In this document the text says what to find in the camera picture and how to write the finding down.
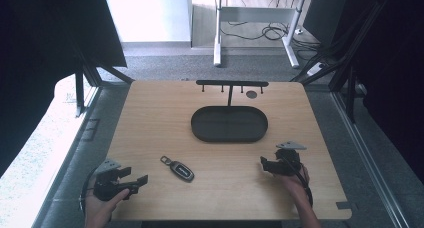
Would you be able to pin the dark floor outlet cover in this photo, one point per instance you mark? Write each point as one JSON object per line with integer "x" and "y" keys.
{"x": 90, "y": 129}

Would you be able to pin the black key rack with tray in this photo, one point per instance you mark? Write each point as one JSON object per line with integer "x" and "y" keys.
{"x": 229, "y": 124}

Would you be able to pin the aluminium floor rail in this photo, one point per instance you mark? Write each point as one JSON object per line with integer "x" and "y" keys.
{"x": 370, "y": 164}

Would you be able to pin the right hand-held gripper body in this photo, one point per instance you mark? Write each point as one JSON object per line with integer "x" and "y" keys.
{"x": 287, "y": 161}

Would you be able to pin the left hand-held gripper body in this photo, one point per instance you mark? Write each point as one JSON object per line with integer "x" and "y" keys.
{"x": 106, "y": 184}

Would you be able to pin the white board panel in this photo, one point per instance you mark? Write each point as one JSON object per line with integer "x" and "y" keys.
{"x": 148, "y": 18}

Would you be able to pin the white power strip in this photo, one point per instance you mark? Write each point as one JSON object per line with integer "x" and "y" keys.
{"x": 316, "y": 68}

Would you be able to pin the person's left hand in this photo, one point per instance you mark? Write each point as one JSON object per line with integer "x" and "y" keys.
{"x": 98, "y": 209}

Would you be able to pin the white metal desk frame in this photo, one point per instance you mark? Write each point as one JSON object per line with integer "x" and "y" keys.
{"x": 256, "y": 14}

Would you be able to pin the grey round table grommet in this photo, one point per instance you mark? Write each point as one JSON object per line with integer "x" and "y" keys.
{"x": 251, "y": 94}

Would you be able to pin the black metal stand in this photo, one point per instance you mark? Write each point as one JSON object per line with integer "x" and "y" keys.
{"x": 343, "y": 71}
{"x": 87, "y": 81}

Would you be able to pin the person's right hand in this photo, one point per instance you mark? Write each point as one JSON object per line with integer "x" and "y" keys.
{"x": 296, "y": 184}

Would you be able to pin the black car key fob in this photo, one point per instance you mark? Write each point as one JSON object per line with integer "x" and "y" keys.
{"x": 181, "y": 170}

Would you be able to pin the black curtain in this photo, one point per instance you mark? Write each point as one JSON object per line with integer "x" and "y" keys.
{"x": 393, "y": 71}
{"x": 40, "y": 48}

